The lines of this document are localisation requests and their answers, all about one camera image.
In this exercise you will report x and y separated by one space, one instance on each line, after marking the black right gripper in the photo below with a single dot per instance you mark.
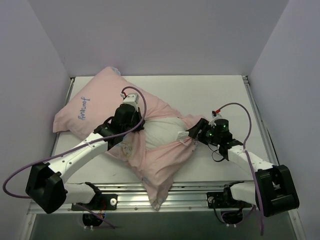
200 130

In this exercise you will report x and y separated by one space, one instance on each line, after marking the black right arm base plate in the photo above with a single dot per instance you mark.
220 200

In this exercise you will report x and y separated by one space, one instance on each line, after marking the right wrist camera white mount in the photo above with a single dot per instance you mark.
215 116

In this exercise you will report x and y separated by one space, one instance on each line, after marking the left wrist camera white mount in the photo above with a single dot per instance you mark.
130 99

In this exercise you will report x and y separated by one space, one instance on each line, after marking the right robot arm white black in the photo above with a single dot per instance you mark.
272 189

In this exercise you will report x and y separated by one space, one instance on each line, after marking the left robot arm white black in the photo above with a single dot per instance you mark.
48 182

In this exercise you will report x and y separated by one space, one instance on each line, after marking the aluminium right side rail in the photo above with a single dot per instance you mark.
266 139

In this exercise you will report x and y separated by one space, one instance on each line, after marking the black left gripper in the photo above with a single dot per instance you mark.
136 124

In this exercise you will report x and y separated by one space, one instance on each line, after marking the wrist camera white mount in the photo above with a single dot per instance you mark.
215 116
130 99

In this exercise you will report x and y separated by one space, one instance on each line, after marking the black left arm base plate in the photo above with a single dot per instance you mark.
104 202

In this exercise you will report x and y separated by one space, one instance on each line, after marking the aluminium left side rail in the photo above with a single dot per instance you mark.
67 99

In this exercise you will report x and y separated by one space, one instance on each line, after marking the purple Elsa print pillowcase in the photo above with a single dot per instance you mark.
98 101

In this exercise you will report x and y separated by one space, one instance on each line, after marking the white pillow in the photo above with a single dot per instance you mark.
162 131

